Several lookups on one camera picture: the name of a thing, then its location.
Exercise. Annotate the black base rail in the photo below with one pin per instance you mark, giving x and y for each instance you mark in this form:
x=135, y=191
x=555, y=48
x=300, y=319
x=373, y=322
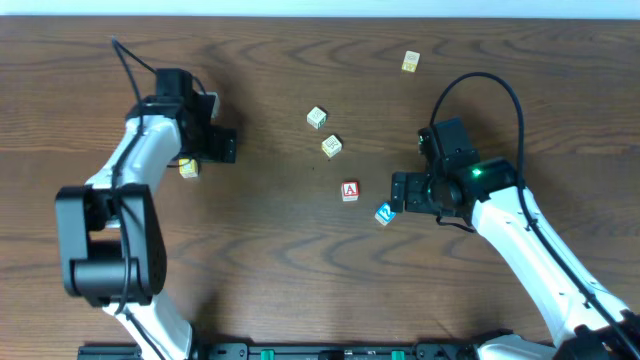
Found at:
x=417, y=351

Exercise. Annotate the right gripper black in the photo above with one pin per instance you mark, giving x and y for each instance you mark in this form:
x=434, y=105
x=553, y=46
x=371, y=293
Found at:
x=406, y=191

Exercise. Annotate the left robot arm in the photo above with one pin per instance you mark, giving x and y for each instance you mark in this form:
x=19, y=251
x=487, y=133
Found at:
x=111, y=247

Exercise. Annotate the red letter A block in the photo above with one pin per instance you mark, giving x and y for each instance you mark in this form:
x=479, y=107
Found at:
x=350, y=191

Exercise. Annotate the letter B picture block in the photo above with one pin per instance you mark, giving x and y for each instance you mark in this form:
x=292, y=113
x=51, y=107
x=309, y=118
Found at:
x=331, y=146

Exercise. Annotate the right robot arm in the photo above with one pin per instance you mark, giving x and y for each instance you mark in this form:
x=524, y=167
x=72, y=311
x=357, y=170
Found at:
x=584, y=319

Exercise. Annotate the blue number 2 block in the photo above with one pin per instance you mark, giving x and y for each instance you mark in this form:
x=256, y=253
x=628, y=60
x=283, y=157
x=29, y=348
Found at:
x=384, y=215

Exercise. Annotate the yellow letter far block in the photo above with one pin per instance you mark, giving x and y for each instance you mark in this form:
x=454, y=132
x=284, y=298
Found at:
x=410, y=61

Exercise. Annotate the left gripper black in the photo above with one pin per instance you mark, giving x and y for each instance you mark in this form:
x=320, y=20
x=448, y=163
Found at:
x=222, y=145

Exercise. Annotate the yellow wooden block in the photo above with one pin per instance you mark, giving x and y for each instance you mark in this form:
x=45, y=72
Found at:
x=188, y=168

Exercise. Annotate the green letter R block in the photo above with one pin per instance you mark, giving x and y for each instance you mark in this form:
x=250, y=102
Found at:
x=316, y=117

